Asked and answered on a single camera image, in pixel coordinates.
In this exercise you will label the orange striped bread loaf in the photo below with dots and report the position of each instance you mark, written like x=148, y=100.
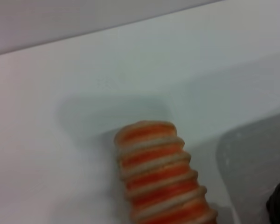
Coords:
x=161, y=172

